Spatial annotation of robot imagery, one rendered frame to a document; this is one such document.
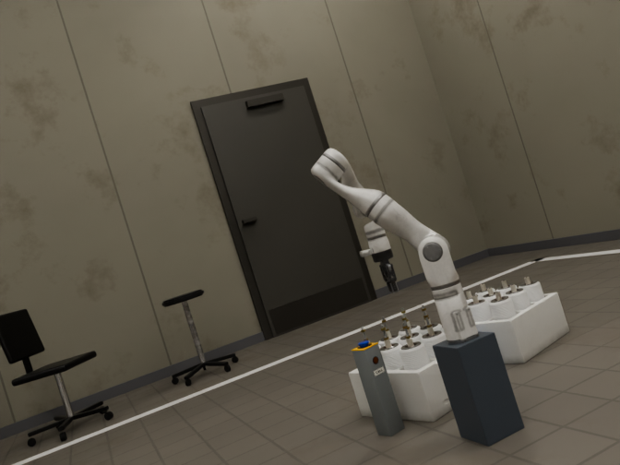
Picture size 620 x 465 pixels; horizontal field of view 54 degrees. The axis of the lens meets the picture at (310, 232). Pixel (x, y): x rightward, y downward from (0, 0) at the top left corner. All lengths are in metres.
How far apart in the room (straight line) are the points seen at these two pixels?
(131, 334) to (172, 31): 2.62
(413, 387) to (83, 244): 3.52
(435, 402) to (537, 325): 0.69
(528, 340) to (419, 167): 3.75
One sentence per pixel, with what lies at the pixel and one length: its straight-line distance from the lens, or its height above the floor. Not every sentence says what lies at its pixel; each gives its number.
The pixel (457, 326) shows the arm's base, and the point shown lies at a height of 0.35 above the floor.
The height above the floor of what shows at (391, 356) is 0.22.
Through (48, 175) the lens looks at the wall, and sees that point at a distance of 5.28.
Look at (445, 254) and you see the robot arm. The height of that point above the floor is 0.57.
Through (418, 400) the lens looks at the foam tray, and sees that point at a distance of 2.25.
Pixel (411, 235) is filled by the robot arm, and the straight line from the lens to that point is 1.93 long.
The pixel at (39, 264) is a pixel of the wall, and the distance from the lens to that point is 5.19.
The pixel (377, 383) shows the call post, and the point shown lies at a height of 0.19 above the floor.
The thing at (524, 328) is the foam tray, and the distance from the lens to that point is 2.65.
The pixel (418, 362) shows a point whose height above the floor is 0.20.
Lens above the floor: 0.74
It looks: level
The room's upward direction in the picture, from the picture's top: 18 degrees counter-clockwise
